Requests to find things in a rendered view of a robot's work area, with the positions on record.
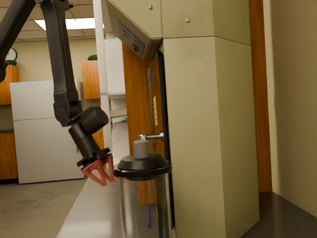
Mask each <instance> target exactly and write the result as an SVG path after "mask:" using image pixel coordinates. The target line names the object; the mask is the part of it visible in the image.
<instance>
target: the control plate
mask: <svg viewBox="0 0 317 238"><path fill-rule="evenodd" d="M118 27H119V35H120V39H121V40H122V41H123V42H125V43H126V44H127V45H128V46H129V47H130V48H131V49H132V50H133V51H134V46H133V44H134V43H135V42H134V41H135V40H137V44H136V47H137V48H139V50H137V52H136V53H137V54H138V55H139V56H140V57H141V58H142V55H143V51H144V48H145V44H143V43H142V42H141V41H140V40H139V39H138V38H137V37H136V36H134V35H133V34H132V33H131V32H130V31H129V30H128V29H127V28H126V27H124V26H123V25H122V24H121V23H120V22H119V21H118ZM123 30H124V31H125V32H126V33H125V32H124V31H123ZM123 34H125V35H126V36H124V35H123Z"/></svg>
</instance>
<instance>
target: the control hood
mask: <svg viewBox="0 0 317 238"><path fill-rule="evenodd" d="M106 4H107V8H108V14H109V19H110V23H111V28H112V32H113V34H114V35H115V36H116V37H117V38H118V39H119V40H121V39H120V35H119V27H118V21H119V22H120V23H121V24H122V25H123V26H124V27H126V28H127V29H128V30H129V31H130V32H131V33H132V34H133V35H134V36H136V37H137V38H138V39H139V40H140V41H141V42H142V43H143V44H145V48H144V51H143V55H142V58H141V57H140V56H139V55H138V54H137V53H136V52H135V51H133V50H132V49H131V48H130V47H129V46H128V45H127V44H126V43H125V42H123V41H122V40H121V41H122V42H123V43H124V44H125V45H126V46H127V47H128V48H130V49H131V50H132V51H133V52H134V53H135V54H136V55H137V56H139V57H140V58H141V59H142V60H144V61H151V60H152V58H153V56H154V54H155V52H156V50H157V48H158V46H159V44H160V43H161V41H162V39H163V29H162V14H161V0H106Z"/></svg>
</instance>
